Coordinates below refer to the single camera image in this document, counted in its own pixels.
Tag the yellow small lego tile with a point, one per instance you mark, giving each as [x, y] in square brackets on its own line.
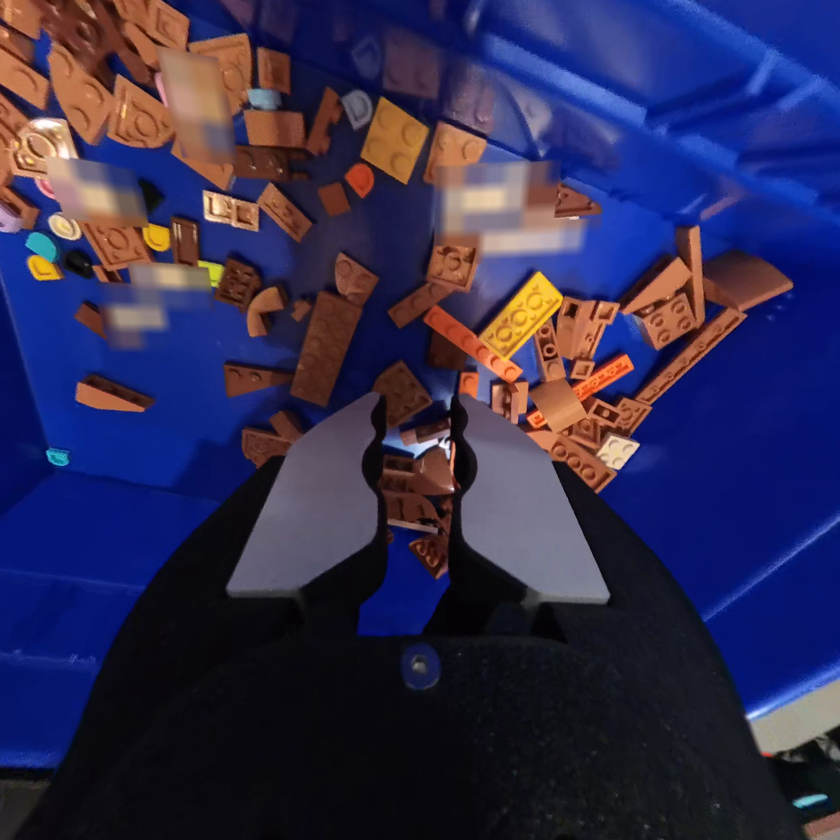
[156, 236]
[44, 268]

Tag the lime green lego tile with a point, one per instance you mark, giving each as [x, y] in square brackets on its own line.
[211, 272]

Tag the shiny rose gold lego plate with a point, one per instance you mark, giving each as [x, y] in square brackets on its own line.
[229, 210]

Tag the white small lego plate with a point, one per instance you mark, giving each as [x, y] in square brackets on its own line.
[618, 451]

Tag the lilac lego tile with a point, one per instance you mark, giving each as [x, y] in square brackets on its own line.
[8, 220]

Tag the orange narrow lego plate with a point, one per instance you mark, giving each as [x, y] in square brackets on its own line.
[469, 344]
[604, 377]

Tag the pile of brown lego pieces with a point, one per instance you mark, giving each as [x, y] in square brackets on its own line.
[328, 348]

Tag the blue plastic bin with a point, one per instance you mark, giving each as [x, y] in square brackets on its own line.
[722, 459]

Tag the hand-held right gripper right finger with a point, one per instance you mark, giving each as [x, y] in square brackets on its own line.
[525, 518]

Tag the lavender half-round lego tile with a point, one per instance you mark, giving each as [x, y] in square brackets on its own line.
[358, 108]

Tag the white round lego tile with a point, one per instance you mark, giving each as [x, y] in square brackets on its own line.
[64, 226]

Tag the teal small lego tile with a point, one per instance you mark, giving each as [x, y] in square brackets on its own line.
[40, 244]
[58, 456]

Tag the black small lego tile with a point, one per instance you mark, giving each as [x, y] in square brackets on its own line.
[149, 195]
[79, 262]

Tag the light blue lego tile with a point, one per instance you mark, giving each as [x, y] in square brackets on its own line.
[264, 98]

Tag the yellow lego plate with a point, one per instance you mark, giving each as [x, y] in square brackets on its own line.
[522, 315]

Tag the mustard square lego plate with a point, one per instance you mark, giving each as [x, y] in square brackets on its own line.
[394, 141]

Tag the orange half-round lego tile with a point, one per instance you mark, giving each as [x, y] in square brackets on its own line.
[359, 179]

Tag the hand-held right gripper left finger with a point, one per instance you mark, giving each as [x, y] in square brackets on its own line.
[308, 512]

